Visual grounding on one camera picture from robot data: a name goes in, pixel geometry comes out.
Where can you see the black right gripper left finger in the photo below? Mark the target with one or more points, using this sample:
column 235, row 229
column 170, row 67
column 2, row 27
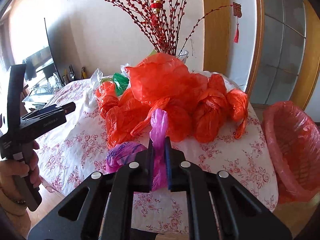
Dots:
column 101, row 206

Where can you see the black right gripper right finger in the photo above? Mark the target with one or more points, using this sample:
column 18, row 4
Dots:
column 219, row 207

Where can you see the magenta plastic bag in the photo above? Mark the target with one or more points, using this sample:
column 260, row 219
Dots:
column 125, row 153

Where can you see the green plastic bag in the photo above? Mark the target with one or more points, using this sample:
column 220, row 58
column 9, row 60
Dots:
column 121, row 83

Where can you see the white translucent plastic bag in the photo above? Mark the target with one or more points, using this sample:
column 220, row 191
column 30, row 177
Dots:
column 95, row 81

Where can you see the light green snack wrapper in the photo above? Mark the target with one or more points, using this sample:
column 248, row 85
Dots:
column 153, row 52

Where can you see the red lined trash basket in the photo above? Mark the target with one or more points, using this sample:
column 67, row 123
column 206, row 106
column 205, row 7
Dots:
column 293, row 144

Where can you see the person's left hand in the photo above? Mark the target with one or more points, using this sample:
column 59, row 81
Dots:
column 10, row 168

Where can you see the floral white tablecloth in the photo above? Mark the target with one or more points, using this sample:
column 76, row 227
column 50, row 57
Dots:
column 69, row 153

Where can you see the black flat television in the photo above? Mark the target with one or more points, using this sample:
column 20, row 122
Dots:
column 41, row 64

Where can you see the large red plastic bag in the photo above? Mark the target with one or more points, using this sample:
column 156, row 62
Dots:
column 160, row 81

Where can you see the clear glass vase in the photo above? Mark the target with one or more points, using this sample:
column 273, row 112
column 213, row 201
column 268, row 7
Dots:
column 182, row 55

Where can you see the red berry branch bouquet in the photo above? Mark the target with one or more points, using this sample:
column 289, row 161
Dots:
column 161, row 29

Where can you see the frosted glass sliding door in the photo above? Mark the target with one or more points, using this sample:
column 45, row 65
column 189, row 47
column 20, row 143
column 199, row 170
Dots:
column 283, row 51

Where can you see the small red lantern ornament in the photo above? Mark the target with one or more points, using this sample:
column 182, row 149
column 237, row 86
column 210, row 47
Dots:
column 156, row 6

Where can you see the red tasselled Chinese knot ornament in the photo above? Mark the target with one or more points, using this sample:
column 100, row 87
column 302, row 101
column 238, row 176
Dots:
column 237, row 12

